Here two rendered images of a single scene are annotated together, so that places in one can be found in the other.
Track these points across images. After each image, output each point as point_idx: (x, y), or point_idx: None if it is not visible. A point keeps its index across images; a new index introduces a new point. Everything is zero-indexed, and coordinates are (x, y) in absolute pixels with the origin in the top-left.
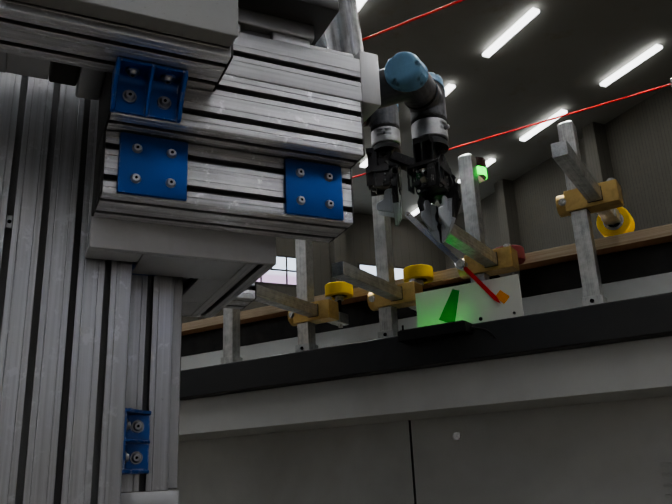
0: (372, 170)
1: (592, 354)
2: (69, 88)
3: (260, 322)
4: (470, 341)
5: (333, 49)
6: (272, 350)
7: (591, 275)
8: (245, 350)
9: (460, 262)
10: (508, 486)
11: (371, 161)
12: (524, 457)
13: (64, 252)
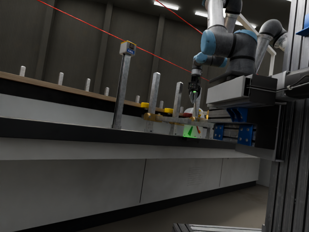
0: (197, 84)
1: (205, 149)
2: None
3: (96, 99)
4: (193, 142)
5: (256, 70)
6: (100, 115)
7: (211, 131)
8: (86, 110)
9: (197, 119)
10: (165, 173)
11: (194, 78)
12: (169, 165)
13: None
